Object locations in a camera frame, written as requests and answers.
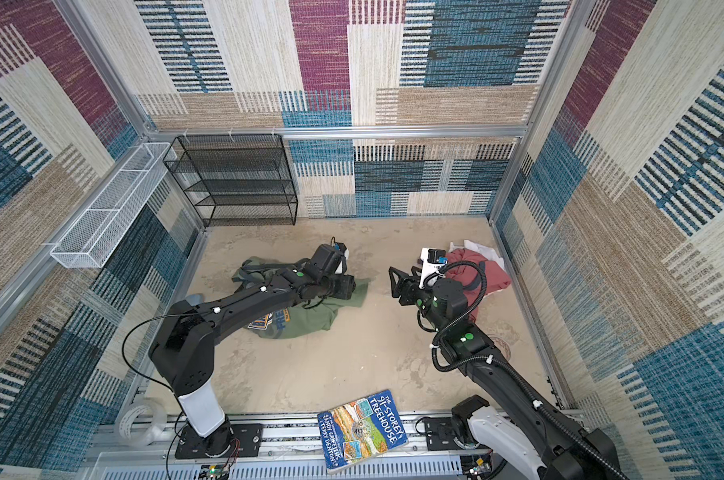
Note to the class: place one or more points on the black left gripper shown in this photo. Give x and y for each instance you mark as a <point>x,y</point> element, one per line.
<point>347,288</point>

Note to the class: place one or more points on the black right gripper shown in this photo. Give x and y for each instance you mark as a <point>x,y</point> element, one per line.
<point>410,284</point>

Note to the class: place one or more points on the green graphic t-shirt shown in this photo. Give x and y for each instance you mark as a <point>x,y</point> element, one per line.
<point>305,318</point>

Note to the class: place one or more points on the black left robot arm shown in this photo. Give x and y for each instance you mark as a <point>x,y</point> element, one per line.
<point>183,351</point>

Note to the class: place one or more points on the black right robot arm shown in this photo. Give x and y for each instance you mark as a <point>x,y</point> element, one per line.
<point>526,431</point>

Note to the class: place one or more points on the white t-shirt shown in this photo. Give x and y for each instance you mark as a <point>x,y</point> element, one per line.
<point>487,252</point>

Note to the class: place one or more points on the treehouse storybook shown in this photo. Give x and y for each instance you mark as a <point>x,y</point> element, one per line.
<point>359,430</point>

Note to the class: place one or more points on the light blue fabric pouch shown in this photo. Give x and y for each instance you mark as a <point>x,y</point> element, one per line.
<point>195,299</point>

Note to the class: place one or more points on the black mesh shelf rack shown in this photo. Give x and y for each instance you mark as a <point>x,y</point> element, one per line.
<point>235,180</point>

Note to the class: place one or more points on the white tape roll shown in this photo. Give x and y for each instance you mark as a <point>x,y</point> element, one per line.
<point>141,424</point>

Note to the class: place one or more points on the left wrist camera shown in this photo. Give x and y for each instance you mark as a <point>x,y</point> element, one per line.
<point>328,259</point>

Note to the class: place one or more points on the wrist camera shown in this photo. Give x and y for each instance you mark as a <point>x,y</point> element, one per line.
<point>328,259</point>
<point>432,260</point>

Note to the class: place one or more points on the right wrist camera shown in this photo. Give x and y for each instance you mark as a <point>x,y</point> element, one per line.
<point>432,260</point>

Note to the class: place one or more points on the white wire mesh basket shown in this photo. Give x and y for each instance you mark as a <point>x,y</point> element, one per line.
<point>97,232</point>

